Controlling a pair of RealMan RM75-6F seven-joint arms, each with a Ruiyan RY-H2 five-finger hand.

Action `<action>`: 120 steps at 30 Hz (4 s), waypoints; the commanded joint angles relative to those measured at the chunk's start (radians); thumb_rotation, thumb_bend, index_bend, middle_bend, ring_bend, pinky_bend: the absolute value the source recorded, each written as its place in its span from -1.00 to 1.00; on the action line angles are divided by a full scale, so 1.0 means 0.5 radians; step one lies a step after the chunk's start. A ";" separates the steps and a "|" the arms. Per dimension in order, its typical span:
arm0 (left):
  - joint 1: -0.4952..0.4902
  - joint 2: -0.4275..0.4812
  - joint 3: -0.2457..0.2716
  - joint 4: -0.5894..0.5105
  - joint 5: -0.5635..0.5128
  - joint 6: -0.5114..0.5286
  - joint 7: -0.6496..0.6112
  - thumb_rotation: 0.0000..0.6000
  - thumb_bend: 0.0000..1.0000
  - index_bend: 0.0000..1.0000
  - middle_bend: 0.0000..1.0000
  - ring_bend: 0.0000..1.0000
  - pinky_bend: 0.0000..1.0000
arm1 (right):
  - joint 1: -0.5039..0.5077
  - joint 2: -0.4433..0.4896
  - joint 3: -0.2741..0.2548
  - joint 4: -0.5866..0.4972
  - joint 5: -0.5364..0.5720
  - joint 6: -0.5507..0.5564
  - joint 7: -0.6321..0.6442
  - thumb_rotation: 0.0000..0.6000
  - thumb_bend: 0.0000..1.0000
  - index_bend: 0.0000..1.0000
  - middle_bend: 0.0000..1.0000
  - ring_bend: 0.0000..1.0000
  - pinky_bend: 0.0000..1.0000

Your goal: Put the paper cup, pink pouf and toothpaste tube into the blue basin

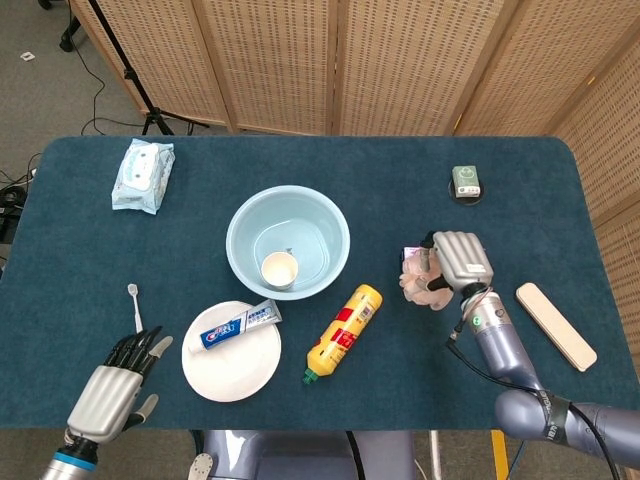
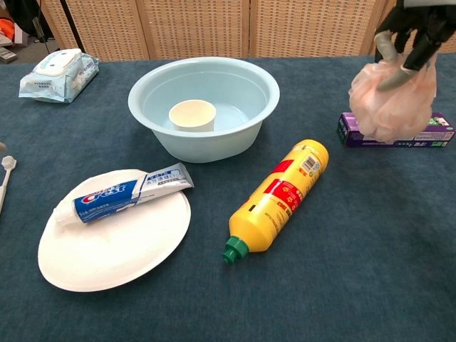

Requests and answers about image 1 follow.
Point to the teal table cloth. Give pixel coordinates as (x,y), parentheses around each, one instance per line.
(350,165)

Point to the white paper plate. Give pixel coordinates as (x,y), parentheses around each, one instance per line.
(230,370)

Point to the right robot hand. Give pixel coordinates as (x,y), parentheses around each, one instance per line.
(462,260)

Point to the white toothbrush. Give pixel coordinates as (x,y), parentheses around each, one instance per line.
(134,300)

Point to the purple toothpaste box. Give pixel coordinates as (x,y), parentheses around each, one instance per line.
(414,249)

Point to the black floor equipment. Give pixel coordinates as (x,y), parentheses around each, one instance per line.
(10,210)

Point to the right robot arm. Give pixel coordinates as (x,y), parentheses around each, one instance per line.
(495,345)

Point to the grey robot torso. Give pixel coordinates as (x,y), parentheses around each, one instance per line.
(300,460)

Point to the wicker folding screen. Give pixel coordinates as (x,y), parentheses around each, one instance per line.
(280,60)

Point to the white floor marker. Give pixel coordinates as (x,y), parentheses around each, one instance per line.
(27,56)

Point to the small green white box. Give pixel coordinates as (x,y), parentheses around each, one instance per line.
(466,177)

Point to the pink bath pouf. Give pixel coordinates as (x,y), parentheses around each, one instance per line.
(425,297)

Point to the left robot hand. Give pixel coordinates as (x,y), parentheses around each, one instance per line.
(105,400)

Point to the light blue wet wipes pack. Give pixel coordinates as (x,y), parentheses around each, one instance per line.
(140,175)

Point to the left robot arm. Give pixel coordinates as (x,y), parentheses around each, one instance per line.
(70,462)

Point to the black tripod stand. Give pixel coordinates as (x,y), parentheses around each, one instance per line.
(131,75)

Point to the yellow bottle green cap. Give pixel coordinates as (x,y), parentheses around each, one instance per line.
(345,335)

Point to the white paper cup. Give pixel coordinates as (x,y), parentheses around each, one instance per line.
(279,270)

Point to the blue white toothpaste tube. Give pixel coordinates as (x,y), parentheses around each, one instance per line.
(225,332)

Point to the beige wooden paddle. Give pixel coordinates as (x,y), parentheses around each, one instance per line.
(555,325)

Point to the black round coaster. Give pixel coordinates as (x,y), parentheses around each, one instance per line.
(483,191)

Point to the light blue plastic basin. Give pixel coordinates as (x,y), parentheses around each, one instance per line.
(260,235)

